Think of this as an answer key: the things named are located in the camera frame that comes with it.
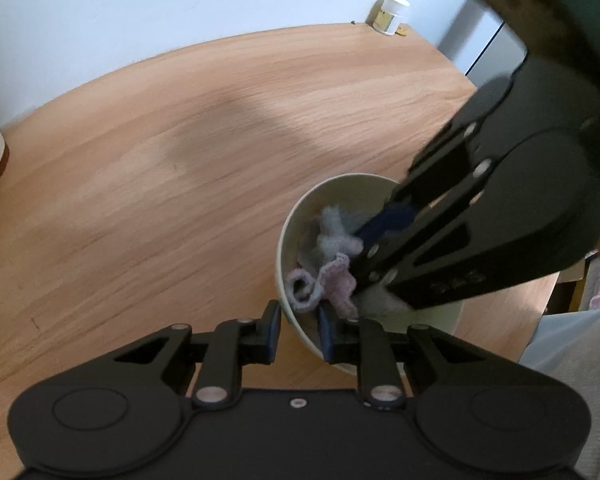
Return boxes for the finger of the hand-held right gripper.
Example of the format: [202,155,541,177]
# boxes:
[354,109,502,247]
[351,182,488,311]

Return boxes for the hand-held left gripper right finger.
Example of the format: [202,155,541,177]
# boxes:
[316,305,482,411]

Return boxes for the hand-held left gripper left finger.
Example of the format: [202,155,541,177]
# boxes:
[114,299,282,407]

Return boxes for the pastel knitted cloth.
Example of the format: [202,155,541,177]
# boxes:
[286,206,376,319]

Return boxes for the pale green bowl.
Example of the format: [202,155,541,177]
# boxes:
[277,173,464,377]

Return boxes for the grey cabinet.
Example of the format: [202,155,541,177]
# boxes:
[439,0,527,83]

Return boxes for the small white jar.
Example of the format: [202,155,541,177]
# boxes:
[372,0,411,36]

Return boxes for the white garment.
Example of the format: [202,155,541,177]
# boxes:
[519,304,600,480]

